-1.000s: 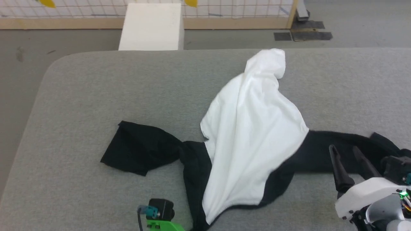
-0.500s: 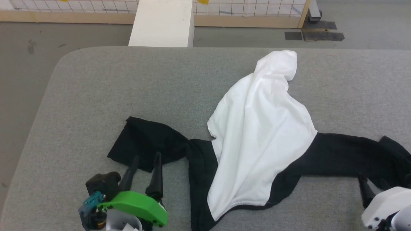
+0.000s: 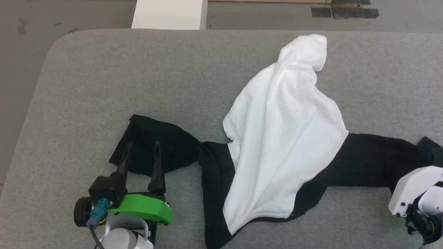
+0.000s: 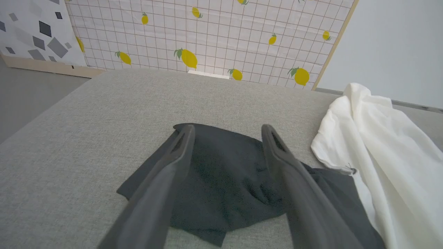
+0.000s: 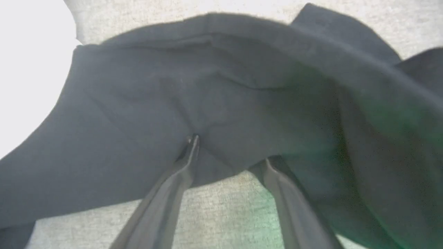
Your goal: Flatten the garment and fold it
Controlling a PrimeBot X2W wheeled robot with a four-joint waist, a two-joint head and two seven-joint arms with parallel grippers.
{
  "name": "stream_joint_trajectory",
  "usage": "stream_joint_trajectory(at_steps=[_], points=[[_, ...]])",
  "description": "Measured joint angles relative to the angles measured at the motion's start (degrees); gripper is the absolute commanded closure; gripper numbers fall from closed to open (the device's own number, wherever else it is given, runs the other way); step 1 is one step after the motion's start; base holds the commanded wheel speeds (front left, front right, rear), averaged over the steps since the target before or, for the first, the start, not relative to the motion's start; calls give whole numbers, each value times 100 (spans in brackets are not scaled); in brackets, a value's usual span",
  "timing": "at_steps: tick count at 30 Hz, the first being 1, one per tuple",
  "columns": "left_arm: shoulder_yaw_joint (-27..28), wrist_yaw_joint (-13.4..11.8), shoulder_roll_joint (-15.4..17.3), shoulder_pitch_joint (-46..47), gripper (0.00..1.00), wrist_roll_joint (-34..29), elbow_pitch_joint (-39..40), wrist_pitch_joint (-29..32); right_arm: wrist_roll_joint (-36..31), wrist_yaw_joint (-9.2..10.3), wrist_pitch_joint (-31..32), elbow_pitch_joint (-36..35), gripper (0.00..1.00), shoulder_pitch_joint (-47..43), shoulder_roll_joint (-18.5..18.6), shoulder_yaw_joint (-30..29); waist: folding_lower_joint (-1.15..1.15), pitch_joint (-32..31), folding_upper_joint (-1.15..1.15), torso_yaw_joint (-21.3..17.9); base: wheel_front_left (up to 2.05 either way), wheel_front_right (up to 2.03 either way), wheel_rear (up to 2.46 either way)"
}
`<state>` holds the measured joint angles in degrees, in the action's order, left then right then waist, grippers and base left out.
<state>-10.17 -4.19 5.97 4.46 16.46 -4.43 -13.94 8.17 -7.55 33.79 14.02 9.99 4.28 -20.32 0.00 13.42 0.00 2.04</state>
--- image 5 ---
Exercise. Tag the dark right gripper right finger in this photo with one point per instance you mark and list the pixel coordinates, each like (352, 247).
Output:
(297, 218)

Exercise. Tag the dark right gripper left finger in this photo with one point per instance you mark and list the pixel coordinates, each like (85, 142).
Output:
(162, 207)

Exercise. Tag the white shirt with black sleeves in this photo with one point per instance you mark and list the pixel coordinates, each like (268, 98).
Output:
(173, 86)

